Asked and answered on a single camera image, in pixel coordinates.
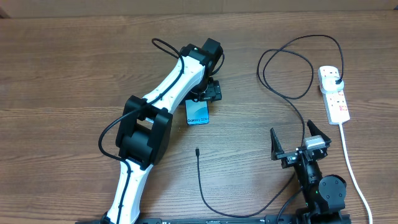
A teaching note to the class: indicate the white charger plug adapter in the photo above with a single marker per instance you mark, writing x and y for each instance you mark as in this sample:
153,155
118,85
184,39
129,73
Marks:
331,84

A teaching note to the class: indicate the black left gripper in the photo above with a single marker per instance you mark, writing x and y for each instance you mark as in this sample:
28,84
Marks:
214,91

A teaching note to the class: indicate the blue Galaxy smartphone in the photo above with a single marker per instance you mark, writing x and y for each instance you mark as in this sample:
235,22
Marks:
197,112

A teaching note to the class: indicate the white power strip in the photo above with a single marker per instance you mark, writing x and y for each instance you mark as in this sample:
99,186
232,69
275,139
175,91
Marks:
335,103

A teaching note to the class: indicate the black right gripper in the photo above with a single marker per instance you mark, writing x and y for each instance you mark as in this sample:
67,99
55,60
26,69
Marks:
288,158

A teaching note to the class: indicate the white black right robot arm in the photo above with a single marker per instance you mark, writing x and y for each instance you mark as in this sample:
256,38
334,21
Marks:
324,195

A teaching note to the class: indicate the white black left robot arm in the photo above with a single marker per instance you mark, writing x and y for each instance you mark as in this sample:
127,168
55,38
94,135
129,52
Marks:
139,138

